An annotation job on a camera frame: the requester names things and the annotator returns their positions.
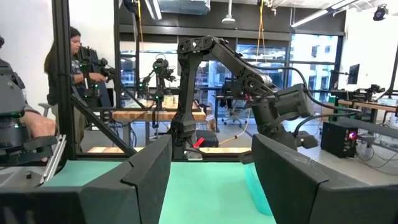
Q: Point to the person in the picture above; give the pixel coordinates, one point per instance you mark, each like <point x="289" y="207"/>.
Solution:
<point x="77" y="46"/>

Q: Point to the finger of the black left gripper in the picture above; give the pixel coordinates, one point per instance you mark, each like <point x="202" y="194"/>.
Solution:
<point x="247" y="158"/>

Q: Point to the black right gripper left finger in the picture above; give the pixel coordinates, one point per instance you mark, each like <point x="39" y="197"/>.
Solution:
<point x="93" y="205"/>

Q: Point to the black background robot arm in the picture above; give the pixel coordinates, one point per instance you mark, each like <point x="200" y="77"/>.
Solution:
<point x="160" y="71"/>
<point x="93" y="68"/>
<point x="370" y="91"/>

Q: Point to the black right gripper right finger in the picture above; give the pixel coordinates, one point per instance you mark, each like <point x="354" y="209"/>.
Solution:
<point x="311" y="199"/>

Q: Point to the black computer box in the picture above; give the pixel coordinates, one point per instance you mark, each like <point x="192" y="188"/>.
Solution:
<point x="335" y="140"/>

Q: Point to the black wall monitor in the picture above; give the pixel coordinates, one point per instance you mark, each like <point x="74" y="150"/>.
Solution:
<point x="353" y="74"/>

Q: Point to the white ceiling light bar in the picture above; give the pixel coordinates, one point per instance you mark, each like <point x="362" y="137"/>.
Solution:
<point x="320" y="13"/>

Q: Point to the black office chair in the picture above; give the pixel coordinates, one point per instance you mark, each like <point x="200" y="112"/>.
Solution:
<point x="231" y="93"/>

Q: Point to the white pendant lamp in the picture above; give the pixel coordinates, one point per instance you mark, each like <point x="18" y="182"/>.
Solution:
<point x="228" y="19"/>

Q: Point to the black ceiling spotlight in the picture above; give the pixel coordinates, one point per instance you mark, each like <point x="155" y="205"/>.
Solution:
<point x="381" y="12"/>

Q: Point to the silver aluminium rail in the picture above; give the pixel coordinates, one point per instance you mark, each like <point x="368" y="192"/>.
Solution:
<point x="54" y="158"/>

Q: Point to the black floor case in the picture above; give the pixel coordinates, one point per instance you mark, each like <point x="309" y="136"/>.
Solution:
<point x="207" y="139"/>

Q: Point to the red tag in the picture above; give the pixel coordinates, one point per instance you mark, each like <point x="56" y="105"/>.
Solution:
<point x="199" y="142"/>

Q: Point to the person's hand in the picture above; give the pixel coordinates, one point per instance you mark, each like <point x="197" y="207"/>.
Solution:
<point x="40" y="124"/>

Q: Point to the green table mat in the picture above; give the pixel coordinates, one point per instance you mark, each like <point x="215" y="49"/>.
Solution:
<point x="211" y="193"/>

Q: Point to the translucent teal plastic bin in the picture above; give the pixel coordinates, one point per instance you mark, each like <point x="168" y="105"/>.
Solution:
<point x="258" y="189"/>

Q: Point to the wooden workbench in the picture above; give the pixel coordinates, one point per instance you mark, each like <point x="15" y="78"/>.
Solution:
<point x="149" y="115"/>
<point x="370" y="106"/>

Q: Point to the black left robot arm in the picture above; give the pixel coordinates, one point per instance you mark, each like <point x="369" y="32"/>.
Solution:
<point x="189" y="93"/>

